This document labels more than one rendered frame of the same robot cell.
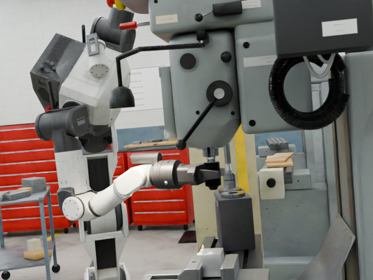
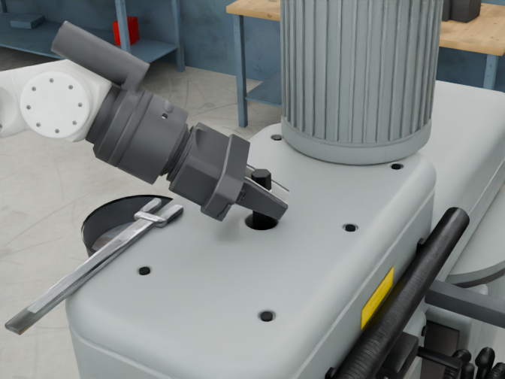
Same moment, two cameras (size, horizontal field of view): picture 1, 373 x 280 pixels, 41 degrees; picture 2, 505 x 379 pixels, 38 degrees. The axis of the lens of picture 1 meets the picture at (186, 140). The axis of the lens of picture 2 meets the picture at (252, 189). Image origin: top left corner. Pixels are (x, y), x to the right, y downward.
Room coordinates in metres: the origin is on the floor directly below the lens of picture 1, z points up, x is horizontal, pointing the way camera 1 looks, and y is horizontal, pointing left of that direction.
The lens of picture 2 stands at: (1.21, 0.57, 2.35)
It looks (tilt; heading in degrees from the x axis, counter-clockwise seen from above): 31 degrees down; 293
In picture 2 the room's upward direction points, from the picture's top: 2 degrees counter-clockwise
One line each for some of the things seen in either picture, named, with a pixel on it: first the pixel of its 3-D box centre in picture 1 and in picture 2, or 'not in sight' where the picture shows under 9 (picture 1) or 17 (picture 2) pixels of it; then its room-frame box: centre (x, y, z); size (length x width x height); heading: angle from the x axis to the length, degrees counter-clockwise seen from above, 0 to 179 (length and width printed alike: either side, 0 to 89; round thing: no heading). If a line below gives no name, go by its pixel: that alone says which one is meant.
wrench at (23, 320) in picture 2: not in sight; (99, 259); (1.60, 0.06, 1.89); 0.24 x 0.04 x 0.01; 81
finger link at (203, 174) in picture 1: (208, 175); not in sight; (1.44, -0.05, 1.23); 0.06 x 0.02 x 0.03; 66
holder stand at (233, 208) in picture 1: (233, 216); not in sight; (1.90, -0.15, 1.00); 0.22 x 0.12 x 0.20; 1
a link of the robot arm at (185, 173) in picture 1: (184, 175); not in sight; (1.51, 0.02, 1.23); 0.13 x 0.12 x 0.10; 156
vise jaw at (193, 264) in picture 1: (193, 269); not in sight; (1.33, 0.01, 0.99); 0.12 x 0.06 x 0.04; 169
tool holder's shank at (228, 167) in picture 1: (227, 158); not in sight; (1.95, -0.15, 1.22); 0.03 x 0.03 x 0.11
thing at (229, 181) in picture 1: (229, 181); not in sight; (1.95, -0.15, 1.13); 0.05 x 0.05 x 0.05
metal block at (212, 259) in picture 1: (213, 262); not in sight; (1.32, -0.04, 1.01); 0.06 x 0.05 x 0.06; 169
